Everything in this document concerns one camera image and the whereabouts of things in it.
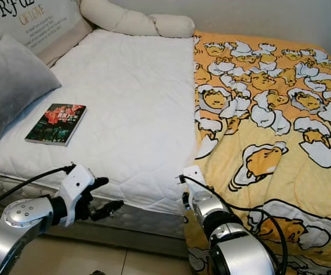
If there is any dark paperback book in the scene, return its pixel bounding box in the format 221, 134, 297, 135
25, 103, 88, 147

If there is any yellow cartoon egg blanket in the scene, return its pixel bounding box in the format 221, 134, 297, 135
183, 30, 331, 275

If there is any grey pillow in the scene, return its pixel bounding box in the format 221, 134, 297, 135
0, 34, 62, 147

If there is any white quilted mattress cover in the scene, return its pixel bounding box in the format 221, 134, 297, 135
0, 29, 199, 217

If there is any long beige bolster pillow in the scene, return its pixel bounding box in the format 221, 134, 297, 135
80, 0, 196, 40

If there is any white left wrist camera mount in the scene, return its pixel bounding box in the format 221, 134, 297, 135
60, 164, 96, 227

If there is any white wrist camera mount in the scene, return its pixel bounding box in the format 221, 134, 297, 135
60, 164, 96, 227
181, 165, 210, 199

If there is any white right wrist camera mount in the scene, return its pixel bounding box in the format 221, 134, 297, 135
181, 165, 210, 199

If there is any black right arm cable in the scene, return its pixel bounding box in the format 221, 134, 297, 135
179, 175, 289, 273

